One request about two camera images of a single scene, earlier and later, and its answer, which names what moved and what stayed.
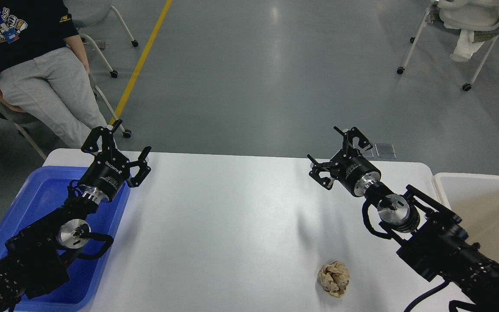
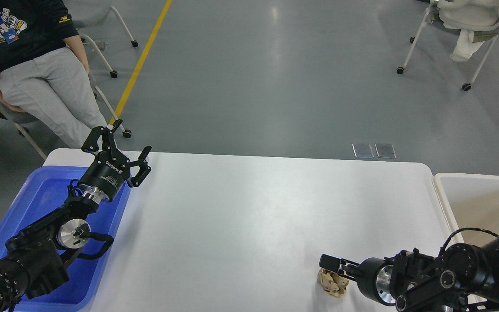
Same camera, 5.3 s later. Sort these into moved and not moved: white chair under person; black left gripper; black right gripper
Moved: black right gripper
Not moved: black left gripper; white chair under person
